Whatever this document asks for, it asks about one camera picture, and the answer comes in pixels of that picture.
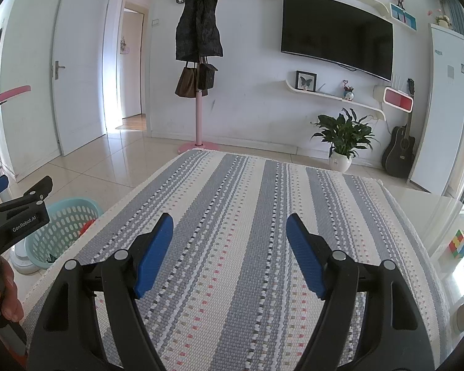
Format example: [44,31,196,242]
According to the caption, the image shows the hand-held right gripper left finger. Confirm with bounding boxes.
[29,212,174,371]

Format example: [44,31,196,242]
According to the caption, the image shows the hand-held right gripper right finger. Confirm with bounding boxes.
[286,212,436,371]

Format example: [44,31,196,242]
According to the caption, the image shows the teal plastic basket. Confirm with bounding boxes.
[24,197,104,271]

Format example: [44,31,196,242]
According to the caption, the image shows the person's left hand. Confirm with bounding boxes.
[0,257,25,322]

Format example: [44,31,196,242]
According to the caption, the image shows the white round floor device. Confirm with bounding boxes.
[10,240,43,275]

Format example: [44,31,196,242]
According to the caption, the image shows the grey white striped woven mat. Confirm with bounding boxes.
[21,149,451,371]

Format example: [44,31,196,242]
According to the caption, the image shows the pink and grey stand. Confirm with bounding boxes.
[0,85,32,180]

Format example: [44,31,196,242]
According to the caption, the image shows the potted green plant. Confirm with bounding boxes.
[311,108,380,173]

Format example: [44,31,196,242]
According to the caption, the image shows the pink coat rack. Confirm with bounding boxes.
[177,0,223,155]

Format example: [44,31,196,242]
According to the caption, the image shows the black acoustic guitar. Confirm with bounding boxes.
[381,78,416,178]

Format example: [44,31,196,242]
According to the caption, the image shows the white door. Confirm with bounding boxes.
[53,0,113,157]

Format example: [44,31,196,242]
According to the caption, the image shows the colourful puzzle cube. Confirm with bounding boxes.
[449,229,464,259]

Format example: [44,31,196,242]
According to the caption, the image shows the framed butterfly picture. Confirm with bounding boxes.
[295,70,318,92]

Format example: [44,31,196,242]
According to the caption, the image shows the brown hanging bag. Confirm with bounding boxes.
[174,62,200,97]

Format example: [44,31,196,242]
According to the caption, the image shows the white router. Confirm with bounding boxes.
[372,73,405,103]

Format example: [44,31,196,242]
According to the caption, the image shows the dark hanging bag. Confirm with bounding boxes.
[196,58,219,90]

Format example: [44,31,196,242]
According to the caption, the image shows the black flat television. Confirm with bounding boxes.
[280,0,394,82]

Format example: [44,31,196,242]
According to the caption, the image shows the black coat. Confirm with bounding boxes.
[175,0,224,62]

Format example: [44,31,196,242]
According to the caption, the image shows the small flower vase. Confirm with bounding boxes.
[435,6,453,29]

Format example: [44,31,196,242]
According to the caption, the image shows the red and white wall box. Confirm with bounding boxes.
[383,87,414,113]

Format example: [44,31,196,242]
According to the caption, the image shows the blue picture wall box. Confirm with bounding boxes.
[390,2,417,32]

